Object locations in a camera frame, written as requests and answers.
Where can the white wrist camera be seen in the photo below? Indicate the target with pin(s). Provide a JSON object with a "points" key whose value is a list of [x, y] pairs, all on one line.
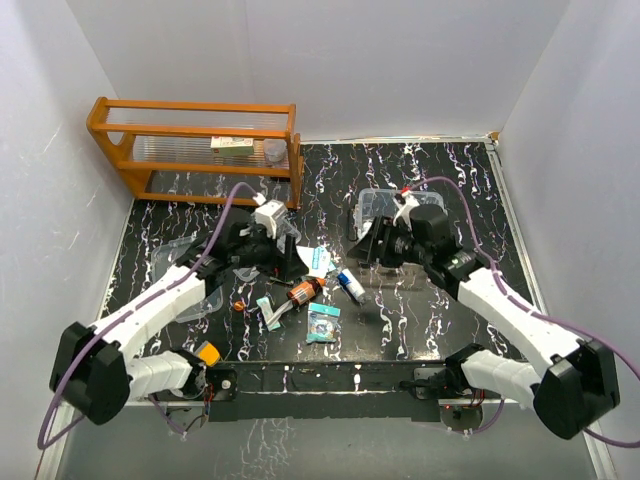
{"points": [[271, 215], [405, 202]]}

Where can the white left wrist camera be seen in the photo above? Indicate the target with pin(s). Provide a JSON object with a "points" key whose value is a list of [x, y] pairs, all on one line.
{"points": [[271, 215]]}

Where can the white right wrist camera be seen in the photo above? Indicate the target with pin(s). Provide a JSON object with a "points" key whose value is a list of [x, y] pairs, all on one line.
{"points": [[405, 202]]}

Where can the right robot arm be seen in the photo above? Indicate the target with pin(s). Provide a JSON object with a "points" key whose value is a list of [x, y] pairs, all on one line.
{"points": [[568, 381]]}

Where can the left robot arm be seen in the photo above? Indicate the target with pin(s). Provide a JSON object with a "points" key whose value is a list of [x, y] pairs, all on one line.
{"points": [[98, 368]]}

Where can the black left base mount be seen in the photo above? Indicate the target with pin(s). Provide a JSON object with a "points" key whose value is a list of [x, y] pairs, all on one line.
{"points": [[206, 384]]}

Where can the small orange cap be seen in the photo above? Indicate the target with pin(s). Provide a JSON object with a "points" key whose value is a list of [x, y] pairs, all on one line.
{"points": [[239, 305]]}

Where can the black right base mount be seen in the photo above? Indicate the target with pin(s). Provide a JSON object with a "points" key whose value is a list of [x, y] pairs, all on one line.
{"points": [[436, 383]]}

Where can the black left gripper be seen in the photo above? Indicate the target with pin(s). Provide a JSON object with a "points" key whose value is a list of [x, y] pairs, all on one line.
{"points": [[274, 259]]}

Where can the teal bandage packet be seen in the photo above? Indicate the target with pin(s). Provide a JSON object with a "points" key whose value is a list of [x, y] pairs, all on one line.
{"points": [[322, 323]]}

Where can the orange wooden shelf rack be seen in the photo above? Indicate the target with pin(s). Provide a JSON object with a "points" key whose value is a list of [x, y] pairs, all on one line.
{"points": [[161, 149]]}

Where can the clear divider tray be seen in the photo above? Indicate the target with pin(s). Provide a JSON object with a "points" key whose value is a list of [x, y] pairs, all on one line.
{"points": [[248, 274]]}

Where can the white blue medicine box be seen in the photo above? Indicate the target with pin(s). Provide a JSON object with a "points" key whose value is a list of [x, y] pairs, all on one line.
{"points": [[317, 259]]}

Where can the small clear round jar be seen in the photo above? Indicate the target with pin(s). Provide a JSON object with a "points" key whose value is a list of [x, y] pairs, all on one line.
{"points": [[275, 151]]}

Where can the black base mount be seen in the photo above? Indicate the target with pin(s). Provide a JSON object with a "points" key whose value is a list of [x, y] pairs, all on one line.
{"points": [[206, 384], [436, 383]]}

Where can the green white medicine box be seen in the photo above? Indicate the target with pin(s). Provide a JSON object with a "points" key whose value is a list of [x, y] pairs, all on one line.
{"points": [[231, 146]]}

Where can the teal white sachet strips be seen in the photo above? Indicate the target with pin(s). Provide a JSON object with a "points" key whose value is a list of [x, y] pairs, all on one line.
{"points": [[272, 317]]}

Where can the brown medicine bottle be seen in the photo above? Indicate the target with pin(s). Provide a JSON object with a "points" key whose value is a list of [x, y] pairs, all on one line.
{"points": [[306, 291]]}

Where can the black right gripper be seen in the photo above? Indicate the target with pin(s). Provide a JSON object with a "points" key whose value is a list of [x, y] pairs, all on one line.
{"points": [[375, 245]]}

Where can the aluminium frame rail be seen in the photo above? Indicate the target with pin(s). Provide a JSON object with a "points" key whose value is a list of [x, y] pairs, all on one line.
{"points": [[307, 437]]}

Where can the white blue tube bottle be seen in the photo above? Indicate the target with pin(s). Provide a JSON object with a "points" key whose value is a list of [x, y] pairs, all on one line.
{"points": [[349, 283]]}

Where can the clear first aid box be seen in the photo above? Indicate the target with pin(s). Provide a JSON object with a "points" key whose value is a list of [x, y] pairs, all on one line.
{"points": [[374, 202]]}

